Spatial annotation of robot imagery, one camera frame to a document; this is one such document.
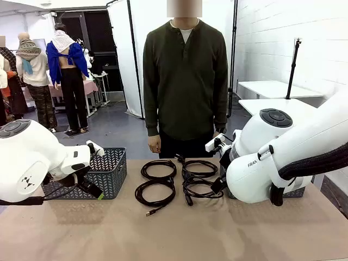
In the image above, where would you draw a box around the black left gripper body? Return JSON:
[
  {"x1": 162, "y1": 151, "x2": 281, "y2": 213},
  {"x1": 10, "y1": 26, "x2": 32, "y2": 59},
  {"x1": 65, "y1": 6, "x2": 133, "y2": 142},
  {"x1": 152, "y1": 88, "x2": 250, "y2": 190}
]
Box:
[{"x1": 70, "y1": 170, "x2": 92, "y2": 188}]

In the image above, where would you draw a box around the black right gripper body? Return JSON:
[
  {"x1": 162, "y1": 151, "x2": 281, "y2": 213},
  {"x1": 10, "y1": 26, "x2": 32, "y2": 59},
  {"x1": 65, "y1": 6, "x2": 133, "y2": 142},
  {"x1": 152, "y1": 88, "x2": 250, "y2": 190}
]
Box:
[{"x1": 219, "y1": 148, "x2": 232, "y2": 177}]

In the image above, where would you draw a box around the black power cable round plug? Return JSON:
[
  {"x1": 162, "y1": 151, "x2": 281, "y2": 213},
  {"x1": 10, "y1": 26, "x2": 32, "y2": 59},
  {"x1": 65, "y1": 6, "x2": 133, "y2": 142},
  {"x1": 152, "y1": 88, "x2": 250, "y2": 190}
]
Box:
[{"x1": 173, "y1": 153, "x2": 219, "y2": 179}]

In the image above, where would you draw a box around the black braided USB cable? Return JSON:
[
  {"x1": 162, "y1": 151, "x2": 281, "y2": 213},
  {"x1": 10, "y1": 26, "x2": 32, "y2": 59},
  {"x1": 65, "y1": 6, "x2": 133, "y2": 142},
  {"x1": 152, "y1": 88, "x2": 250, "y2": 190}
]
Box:
[{"x1": 134, "y1": 179, "x2": 176, "y2": 218}]

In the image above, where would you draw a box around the person's right forearm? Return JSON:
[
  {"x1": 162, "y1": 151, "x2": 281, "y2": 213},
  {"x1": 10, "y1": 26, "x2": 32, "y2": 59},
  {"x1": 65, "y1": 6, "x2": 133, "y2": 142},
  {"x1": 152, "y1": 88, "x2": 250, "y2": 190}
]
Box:
[{"x1": 144, "y1": 100, "x2": 161, "y2": 138}]

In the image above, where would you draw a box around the person's left forearm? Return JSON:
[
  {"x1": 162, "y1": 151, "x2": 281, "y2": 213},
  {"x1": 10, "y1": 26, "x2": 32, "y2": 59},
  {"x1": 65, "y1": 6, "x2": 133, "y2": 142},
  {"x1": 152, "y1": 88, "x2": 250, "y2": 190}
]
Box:
[{"x1": 213, "y1": 92, "x2": 228, "y2": 130}]

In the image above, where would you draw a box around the person's right hand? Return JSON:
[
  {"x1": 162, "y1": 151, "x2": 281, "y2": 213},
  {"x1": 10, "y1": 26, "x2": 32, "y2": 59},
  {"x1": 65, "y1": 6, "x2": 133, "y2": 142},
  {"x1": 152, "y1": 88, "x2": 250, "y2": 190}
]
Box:
[{"x1": 148, "y1": 135, "x2": 162, "y2": 153}]

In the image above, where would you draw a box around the grey plastic woven basket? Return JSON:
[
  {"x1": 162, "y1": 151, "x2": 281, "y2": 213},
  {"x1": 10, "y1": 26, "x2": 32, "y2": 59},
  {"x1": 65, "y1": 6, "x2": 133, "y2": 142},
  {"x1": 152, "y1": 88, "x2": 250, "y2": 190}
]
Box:
[
  {"x1": 40, "y1": 147, "x2": 128, "y2": 201},
  {"x1": 219, "y1": 163, "x2": 307, "y2": 200}
]

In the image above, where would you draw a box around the person in dark green shirt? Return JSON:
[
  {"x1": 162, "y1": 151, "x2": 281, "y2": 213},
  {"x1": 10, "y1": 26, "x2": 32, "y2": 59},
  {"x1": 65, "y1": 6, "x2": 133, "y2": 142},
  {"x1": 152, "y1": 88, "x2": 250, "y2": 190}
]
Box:
[{"x1": 142, "y1": 0, "x2": 229, "y2": 160}]

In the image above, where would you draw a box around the mannequin in blue shirt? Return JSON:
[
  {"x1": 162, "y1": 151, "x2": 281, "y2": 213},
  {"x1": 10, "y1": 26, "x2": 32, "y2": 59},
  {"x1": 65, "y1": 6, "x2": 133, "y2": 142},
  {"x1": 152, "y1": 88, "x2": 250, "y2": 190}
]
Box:
[{"x1": 45, "y1": 23, "x2": 90, "y2": 134}]

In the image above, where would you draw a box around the table with pink cloth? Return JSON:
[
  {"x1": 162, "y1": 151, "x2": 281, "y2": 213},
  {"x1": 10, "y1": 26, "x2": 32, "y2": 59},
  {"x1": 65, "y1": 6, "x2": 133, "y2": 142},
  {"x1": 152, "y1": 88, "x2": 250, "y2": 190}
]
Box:
[{"x1": 21, "y1": 80, "x2": 99, "y2": 118}]

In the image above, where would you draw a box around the bystander with plaid scarf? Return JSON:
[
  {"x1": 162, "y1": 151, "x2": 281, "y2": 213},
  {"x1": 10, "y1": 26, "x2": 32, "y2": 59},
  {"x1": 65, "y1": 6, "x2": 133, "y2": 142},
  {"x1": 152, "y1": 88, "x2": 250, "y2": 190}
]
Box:
[{"x1": 0, "y1": 35, "x2": 29, "y2": 126}]

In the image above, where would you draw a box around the small white metal desk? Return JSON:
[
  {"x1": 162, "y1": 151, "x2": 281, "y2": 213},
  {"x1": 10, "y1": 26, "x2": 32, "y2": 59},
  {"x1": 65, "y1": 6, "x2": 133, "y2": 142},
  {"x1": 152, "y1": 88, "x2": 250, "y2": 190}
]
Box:
[{"x1": 93, "y1": 72, "x2": 111, "y2": 107}]

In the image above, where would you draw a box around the black backdrop stand pole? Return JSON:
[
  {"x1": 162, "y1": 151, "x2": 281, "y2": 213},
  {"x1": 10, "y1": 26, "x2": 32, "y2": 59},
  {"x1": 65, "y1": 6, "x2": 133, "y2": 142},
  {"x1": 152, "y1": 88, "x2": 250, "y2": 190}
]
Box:
[
  {"x1": 126, "y1": 0, "x2": 145, "y2": 120},
  {"x1": 227, "y1": 0, "x2": 240, "y2": 118}
]

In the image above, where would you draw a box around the black tripod pole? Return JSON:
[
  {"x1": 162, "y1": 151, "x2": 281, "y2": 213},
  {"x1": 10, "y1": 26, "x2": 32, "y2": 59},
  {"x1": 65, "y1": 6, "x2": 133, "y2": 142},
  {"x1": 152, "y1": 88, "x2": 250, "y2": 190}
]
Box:
[{"x1": 285, "y1": 38, "x2": 303, "y2": 100}]

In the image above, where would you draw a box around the mannequin with patterned scarf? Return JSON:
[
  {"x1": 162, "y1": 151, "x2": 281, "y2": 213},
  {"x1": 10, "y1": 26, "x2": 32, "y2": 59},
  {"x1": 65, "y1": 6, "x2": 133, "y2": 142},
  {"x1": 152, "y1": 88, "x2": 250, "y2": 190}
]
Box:
[{"x1": 15, "y1": 32, "x2": 58, "y2": 131}]

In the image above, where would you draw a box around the white humanoid robot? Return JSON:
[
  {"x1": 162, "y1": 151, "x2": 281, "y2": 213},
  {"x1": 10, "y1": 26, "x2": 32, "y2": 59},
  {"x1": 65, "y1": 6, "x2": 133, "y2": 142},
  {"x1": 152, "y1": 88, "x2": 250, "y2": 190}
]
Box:
[{"x1": 77, "y1": 38, "x2": 95, "y2": 72}]

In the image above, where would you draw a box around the white backdrop screen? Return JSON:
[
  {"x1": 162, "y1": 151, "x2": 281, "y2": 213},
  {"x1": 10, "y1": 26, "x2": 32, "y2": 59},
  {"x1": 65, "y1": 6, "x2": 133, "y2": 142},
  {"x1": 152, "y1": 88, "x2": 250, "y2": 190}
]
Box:
[{"x1": 106, "y1": 0, "x2": 237, "y2": 120}]

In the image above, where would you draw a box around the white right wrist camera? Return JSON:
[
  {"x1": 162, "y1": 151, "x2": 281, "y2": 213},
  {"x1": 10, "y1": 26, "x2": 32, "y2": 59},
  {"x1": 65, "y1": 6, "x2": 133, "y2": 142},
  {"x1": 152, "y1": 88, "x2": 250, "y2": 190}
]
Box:
[{"x1": 204, "y1": 135, "x2": 225, "y2": 153}]

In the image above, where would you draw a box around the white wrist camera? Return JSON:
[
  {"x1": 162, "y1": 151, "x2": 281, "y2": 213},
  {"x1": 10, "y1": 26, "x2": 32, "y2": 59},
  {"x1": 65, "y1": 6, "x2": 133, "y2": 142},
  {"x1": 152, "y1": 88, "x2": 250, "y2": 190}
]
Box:
[
  {"x1": 204, "y1": 135, "x2": 225, "y2": 153},
  {"x1": 85, "y1": 140, "x2": 105, "y2": 158}
]

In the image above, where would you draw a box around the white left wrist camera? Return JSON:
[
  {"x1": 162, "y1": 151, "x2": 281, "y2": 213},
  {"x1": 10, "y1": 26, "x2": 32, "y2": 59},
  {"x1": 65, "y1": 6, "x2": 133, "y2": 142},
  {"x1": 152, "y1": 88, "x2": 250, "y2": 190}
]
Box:
[{"x1": 85, "y1": 140, "x2": 105, "y2": 158}]

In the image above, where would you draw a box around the thin black cable white tag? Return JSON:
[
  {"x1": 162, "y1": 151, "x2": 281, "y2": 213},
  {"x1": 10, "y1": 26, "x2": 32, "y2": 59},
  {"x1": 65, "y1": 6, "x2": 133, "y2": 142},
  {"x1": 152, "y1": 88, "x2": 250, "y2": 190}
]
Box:
[{"x1": 140, "y1": 159, "x2": 177, "y2": 182}]

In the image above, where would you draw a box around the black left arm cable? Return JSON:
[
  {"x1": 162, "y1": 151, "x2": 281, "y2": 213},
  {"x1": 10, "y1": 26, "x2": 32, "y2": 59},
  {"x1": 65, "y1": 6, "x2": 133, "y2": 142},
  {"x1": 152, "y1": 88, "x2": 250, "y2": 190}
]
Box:
[{"x1": 0, "y1": 173, "x2": 82, "y2": 206}]

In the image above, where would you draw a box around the black braided cable sleeve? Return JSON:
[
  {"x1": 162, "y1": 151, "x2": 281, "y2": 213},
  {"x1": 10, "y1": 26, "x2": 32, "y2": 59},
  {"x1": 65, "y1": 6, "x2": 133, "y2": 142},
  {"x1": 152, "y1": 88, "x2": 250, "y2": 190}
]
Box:
[{"x1": 270, "y1": 148, "x2": 348, "y2": 207}]

